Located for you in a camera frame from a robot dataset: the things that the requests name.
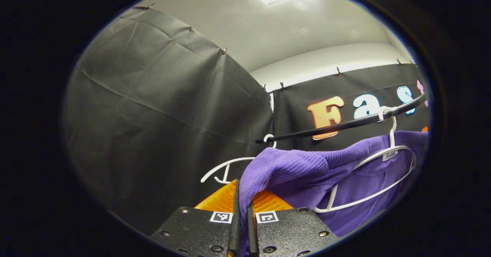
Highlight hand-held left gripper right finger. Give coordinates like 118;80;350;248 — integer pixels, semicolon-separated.
245;190;340;257

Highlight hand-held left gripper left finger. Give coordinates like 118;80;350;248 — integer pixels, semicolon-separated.
150;180;240;257

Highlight purple corduroy jacket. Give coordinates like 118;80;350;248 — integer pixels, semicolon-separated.
238;130;430;257

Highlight white plastic hanger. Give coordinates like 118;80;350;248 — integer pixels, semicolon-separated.
200;134;277;185
313;107;417;213

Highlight black clothes rack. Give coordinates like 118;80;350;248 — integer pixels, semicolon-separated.
255;92;428;144

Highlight black backdrop cloth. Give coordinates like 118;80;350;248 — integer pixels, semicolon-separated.
270;63;430;152

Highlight plain black side cloth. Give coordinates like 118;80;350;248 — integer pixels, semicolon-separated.
63;6;274;234

